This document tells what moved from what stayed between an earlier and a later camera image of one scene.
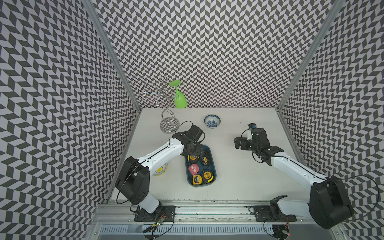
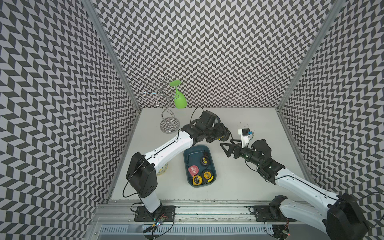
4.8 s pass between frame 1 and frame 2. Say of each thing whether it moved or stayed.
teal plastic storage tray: stayed
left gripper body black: moved
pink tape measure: stayed
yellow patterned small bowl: stayed
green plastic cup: stayed
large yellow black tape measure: moved
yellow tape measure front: stayed
